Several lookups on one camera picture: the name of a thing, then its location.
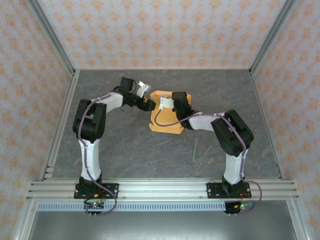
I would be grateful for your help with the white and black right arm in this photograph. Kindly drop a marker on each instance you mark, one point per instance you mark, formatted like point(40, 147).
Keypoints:
point(233, 165)

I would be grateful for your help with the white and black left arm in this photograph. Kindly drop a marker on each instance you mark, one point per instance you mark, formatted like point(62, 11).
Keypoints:
point(91, 160)

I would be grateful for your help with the thin green stick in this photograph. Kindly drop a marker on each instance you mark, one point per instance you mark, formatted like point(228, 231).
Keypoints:
point(194, 148)

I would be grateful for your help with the grey metal sheet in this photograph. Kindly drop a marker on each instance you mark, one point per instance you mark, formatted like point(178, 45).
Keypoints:
point(160, 225)

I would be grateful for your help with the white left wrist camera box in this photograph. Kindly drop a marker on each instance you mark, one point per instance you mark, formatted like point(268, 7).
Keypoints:
point(143, 88)

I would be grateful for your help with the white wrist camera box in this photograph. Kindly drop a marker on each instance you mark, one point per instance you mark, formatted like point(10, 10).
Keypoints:
point(143, 88)
point(165, 102)

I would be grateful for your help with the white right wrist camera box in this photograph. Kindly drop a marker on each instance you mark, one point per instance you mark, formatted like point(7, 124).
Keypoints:
point(165, 102)

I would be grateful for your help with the aluminium table side rail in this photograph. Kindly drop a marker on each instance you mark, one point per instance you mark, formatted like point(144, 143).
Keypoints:
point(265, 125)
point(61, 125)

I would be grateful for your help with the long aluminium base rail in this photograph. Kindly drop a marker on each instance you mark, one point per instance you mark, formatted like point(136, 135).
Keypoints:
point(162, 191)

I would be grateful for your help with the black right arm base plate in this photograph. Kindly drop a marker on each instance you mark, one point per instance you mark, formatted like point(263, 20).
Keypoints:
point(213, 190)

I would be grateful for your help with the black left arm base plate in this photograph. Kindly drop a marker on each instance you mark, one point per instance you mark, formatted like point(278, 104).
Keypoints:
point(111, 190)

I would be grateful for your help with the aluminium frame post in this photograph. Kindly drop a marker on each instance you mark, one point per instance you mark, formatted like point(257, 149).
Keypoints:
point(271, 37)
point(53, 37)

